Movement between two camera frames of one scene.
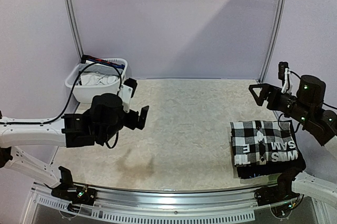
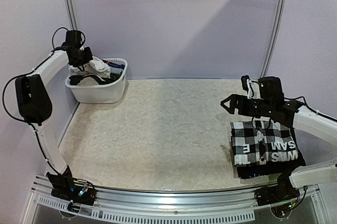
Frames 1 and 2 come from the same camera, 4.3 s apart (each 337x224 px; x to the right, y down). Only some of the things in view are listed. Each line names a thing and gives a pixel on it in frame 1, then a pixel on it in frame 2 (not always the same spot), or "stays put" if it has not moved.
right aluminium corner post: x=278 y=25 stays put
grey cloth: x=99 y=69 to x=88 y=81
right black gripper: x=271 y=95 to x=244 y=105
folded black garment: x=250 y=171 stays put
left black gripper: x=132 y=123 to x=88 y=58
